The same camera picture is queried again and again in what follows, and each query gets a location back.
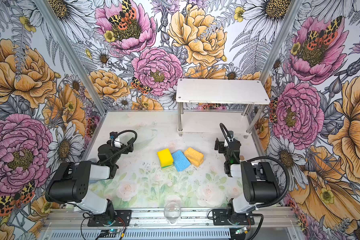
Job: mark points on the orange sponge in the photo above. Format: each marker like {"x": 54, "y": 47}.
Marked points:
{"x": 193, "y": 155}
{"x": 196, "y": 163}

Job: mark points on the green scrub sponge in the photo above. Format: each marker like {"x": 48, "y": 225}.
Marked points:
{"x": 167, "y": 167}

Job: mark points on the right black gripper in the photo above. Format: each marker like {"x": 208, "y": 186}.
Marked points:
{"x": 223, "y": 147}

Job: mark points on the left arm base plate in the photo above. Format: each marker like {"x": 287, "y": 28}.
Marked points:
{"x": 120, "y": 218}

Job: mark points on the top yellow sponge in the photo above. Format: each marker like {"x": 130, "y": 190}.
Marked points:
{"x": 165, "y": 157}

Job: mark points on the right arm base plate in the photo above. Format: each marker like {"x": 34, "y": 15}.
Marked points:
{"x": 222, "y": 217}

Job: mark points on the green circuit board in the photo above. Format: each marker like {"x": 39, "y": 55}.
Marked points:
{"x": 240, "y": 231}

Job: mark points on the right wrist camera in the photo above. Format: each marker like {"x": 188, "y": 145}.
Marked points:
{"x": 230, "y": 138}

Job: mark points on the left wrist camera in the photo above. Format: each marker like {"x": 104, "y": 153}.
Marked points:
{"x": 115, "y": 141}

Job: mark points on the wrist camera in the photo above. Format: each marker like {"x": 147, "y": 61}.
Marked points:
{"x": 230, "y": 138}
{"x": 115, "y": 141}

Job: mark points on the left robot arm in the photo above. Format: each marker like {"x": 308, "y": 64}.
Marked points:
{"x": 70, "y": 183}

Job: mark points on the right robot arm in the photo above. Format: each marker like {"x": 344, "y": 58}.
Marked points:
{"x": 259, "y": 184}

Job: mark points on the white two-tier shelf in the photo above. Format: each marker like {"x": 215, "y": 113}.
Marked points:
{"x": 252, "y": 94}

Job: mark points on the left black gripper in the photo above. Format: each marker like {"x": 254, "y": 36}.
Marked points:
{"x": 123, "y": 147}

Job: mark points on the aluminium front rail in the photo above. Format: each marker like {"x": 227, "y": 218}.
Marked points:
{"x": 162, "y": 218}

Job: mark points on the clear glass cup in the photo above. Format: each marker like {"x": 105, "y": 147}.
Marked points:
{"x": 172, "y": 212}

